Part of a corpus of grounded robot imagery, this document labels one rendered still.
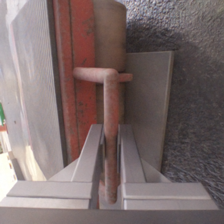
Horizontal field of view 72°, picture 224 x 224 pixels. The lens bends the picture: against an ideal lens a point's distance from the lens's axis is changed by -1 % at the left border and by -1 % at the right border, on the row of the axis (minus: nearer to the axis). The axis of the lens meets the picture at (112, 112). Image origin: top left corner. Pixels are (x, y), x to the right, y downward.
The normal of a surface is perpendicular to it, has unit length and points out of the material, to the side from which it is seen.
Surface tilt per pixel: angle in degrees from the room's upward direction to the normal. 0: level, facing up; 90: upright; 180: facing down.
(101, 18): 65
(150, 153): 0
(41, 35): 0
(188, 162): 0
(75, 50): 90
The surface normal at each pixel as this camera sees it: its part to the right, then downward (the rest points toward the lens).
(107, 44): 0.33, 0.29
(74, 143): 0.63, 0.23
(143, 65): -0.77, 0.19
